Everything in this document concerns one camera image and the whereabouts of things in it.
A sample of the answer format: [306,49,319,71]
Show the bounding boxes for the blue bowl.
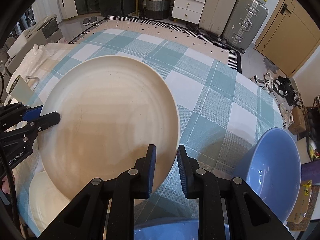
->
[134,217,199,239]
[233,128,301,222]

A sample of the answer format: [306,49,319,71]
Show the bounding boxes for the large beige plate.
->
[38,55,180,199]

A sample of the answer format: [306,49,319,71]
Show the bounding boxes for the left hand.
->
[2,176,10,194]

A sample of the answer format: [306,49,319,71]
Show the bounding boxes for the white plastic bag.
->
[6,44,54,93]

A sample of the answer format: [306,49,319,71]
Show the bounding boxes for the teal plaid tablecloth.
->
[15,28,284,238]

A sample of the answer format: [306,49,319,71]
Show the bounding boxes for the grey slippers pair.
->
[82,16,98,26]

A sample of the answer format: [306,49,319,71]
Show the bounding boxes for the cardboard box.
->
[286,180,312,224]

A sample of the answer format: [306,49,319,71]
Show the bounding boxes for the shoe rack with shoes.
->
[305,95,319,161]

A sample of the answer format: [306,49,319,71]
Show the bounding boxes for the silver suitcase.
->
[222,0,268,54]

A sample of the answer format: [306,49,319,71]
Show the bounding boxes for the woven laundry basket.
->
[145,0,171,20]

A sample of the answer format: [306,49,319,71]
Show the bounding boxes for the white drawer desk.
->
[130,0,209,25]

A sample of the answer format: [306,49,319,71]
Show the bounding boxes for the wooden door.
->
[255,0,319,77]

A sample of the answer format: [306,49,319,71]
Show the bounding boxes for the beige suitcase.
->
[199,0,236,36]

